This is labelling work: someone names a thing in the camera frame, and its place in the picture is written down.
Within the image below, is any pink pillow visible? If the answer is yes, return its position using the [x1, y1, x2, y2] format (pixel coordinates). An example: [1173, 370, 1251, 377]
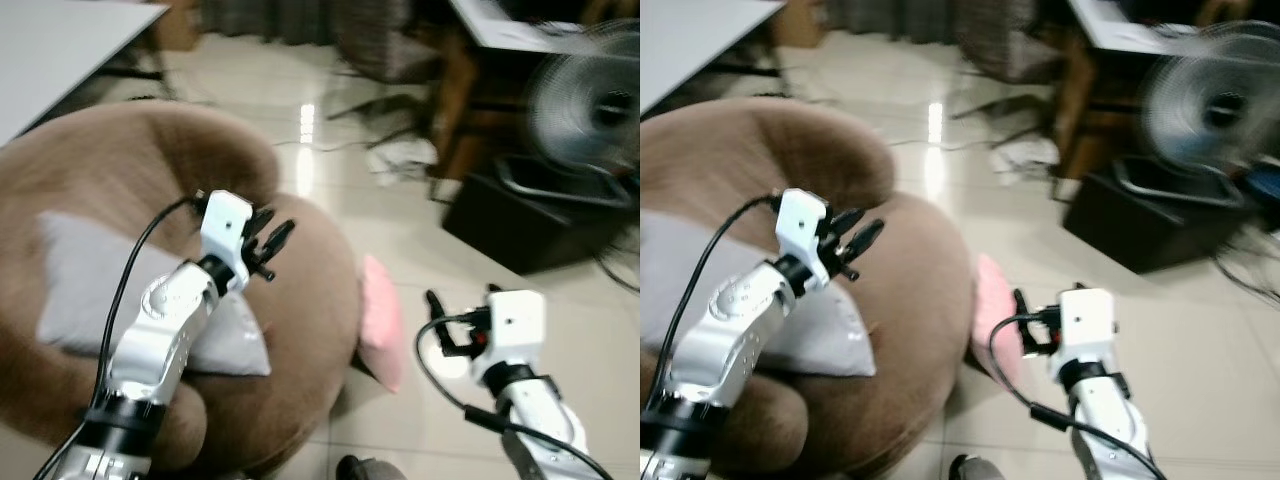
[354, 253, 407, 394]
[974, 252, 1027, 387]

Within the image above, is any brown round plush sofa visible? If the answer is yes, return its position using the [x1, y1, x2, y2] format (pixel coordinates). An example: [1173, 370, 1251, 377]
[640, 96, 977, 479]
[0, 100, 363, 477]

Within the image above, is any grey pillow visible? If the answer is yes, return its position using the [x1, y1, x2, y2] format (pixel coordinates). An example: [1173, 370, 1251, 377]
[37, 211, 272, 378]
[640, 210, 879, 378]

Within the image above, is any round floor fan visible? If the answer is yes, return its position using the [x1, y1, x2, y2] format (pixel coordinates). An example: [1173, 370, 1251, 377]
[1140, 22, 1280, 173]
[522, 22, 641, 173]

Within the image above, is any black box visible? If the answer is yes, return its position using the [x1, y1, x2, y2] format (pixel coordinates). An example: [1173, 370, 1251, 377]
[442, 152, 641, 277]
[1062, 154, 1267, 277]

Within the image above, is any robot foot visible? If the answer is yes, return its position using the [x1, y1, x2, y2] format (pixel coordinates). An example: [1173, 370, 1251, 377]
[948, 455, 1013, 480]
[335, 455, 403, 480]

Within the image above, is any white crumpled cloth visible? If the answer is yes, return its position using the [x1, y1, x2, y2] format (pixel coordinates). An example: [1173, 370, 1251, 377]
[988, 137, 1062, 187]
[366, 137, 440, 188]

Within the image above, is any grey curtain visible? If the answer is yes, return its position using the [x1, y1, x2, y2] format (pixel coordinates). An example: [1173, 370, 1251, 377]
[826, 0, 959, 43]
[198, 0, 341, 47]

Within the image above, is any brown cardboard box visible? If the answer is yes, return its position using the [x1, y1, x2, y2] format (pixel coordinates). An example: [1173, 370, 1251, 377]
[150, 0, 203, 52]
[773, 0, 831, 49]

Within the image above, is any grey fabric armchair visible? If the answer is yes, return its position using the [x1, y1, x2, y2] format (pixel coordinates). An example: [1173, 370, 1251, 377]
[953, 0, 1069, 87]
[333, 0, 448, 87]

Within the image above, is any white table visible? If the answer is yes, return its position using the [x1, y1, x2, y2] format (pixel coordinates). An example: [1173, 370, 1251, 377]
[640, 0, 787, 114]
[0, 0, 171, 147]

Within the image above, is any blue plastic object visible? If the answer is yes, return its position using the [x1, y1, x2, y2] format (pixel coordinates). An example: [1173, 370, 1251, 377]
[1243, 164, 1280, 233]

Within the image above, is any white topped desk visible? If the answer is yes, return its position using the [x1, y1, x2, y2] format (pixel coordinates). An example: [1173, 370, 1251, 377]
[448, 0, 613, 57]
[1064, 0, 1226, 57]

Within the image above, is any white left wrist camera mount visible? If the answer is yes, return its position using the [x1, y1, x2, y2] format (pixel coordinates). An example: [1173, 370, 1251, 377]
[199, 189, 254, 285]
[774, 187, 832, 279]

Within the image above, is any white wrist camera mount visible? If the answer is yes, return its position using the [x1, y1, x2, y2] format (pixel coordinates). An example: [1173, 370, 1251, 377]
[774, 187, 832, 279]
[1057, 287, 1117, 362]
[484, 289, 547, 367]
[199, 189, 254, 285]

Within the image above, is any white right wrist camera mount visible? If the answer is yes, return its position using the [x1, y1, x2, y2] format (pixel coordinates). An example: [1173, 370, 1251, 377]
[1057, 287, 1117, 362]
[484, 289, 547, 367]

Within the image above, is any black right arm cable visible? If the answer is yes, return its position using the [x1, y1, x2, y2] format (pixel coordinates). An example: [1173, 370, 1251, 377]
[988, 312, 1169, 480]
[413, 312, 613, 480]

